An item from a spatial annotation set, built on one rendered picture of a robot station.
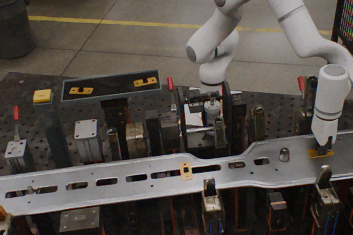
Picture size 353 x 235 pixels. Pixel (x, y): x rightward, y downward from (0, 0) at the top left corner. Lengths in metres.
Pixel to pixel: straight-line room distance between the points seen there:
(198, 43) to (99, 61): 2.39
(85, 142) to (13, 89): 1.17
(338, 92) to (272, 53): 2.65
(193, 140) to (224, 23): 0.45
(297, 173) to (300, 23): 0.49
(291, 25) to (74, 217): 0.88
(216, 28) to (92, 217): 0.82
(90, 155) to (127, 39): 2.84
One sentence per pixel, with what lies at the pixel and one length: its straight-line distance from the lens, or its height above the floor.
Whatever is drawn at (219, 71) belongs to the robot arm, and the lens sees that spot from 1.98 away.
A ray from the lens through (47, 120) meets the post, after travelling 1.83.
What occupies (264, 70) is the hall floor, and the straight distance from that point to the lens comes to 3.88.
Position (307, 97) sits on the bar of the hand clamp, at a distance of 1.69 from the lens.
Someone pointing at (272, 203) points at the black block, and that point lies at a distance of 1.52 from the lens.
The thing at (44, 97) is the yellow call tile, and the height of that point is 1.16.
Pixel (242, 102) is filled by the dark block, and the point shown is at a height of 1.12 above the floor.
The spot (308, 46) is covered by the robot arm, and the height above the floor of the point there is 1.41.
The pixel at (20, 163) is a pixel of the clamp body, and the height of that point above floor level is 1.02.
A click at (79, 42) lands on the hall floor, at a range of 4.53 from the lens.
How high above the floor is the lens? 2.15
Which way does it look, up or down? 40 degrees down
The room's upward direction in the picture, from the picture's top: 6 degrees counter-clockwise
